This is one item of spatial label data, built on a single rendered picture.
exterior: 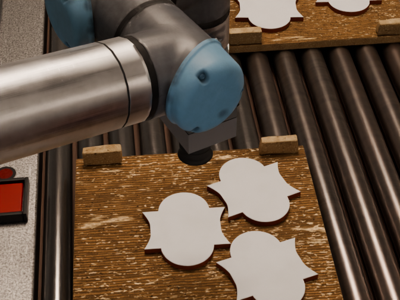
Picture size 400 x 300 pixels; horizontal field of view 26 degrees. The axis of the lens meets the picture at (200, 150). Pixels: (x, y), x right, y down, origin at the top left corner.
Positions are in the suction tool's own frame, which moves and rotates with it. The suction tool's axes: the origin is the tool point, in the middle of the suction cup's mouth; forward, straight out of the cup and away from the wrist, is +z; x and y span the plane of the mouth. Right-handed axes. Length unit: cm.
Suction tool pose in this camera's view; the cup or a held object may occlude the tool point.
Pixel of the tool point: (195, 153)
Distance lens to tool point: 105.5
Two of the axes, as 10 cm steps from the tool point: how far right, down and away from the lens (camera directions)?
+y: -4.8, -5.9, 6.4
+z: 0.0, 7.3, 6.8
